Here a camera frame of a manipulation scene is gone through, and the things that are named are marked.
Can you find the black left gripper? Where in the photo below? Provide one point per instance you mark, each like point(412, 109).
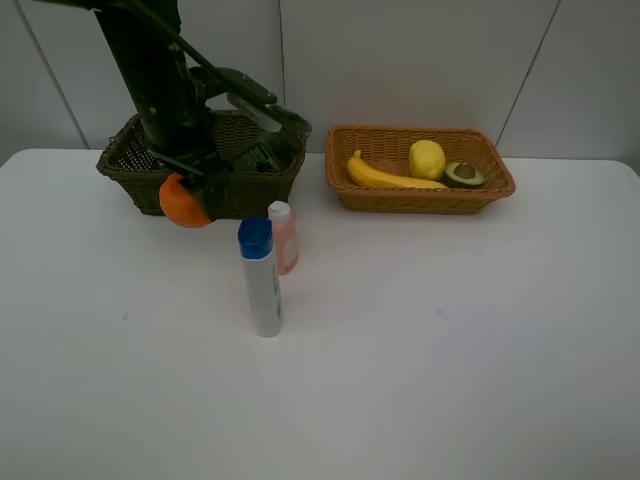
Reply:
point(179, 131)

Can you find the orange mandarin fruit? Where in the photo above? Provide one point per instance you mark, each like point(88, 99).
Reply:
point(179, 206)

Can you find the white tube blue cap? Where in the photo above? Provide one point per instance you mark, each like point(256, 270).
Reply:
point(256, 245)

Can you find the dark green pump bottle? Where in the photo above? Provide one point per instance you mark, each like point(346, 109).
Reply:
point(264, 157)

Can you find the pink bottle white cap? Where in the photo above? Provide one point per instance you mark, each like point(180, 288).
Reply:
point(285, 235)

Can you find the yellow banana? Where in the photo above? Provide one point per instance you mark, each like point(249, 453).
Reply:
point(364, 175)

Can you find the yellow lemon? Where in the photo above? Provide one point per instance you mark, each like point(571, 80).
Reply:
point(427, 160)

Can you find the halved avocado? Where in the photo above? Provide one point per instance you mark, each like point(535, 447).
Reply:
point(462, 175)

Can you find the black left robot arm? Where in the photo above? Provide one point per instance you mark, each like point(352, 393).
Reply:
point(144, 38)

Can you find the orange wicker basket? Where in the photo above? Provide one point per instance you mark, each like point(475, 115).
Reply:
point(387, 149)

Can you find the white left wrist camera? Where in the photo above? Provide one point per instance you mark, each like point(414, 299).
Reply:
point(248, 96)

